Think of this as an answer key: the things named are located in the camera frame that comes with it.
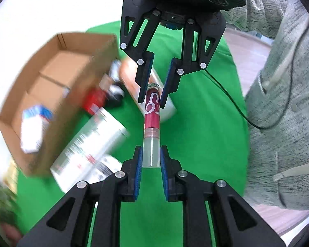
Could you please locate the white printed bottle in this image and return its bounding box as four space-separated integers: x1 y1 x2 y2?
86 154 123 186

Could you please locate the green cloth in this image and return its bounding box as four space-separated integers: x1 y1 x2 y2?
15 21 250 247

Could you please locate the black cable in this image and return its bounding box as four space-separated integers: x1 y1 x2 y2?
203 68 294 130

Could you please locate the blue and white packet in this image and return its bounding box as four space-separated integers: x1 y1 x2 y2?
20 104 54 153

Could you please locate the brown cardboard box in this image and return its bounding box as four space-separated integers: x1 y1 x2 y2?
0 33 119 178

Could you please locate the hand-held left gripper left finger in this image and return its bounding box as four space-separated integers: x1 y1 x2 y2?
17 145 143 247

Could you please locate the orange and white bottle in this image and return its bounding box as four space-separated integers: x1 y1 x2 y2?
119 57 177 123

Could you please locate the person's right forearm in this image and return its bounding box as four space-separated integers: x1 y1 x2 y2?
222 0 292 41

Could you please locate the small red box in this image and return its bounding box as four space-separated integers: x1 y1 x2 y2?
82 88 107 116

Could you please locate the person's grey hoodie torso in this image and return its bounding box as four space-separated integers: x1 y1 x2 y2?
243 18 309 211

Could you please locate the silver and black metal object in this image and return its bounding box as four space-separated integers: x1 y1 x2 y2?
99 60 126 108

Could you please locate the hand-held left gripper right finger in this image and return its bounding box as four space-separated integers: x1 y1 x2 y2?
160 145 286 247

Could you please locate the clear tube with red label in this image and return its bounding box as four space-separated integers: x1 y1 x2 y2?
143 82 162 169

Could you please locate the green plant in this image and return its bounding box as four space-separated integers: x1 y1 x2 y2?
0 180 19 228

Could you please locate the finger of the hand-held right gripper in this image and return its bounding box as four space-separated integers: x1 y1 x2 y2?
119 8 162 104
159 17 226 110

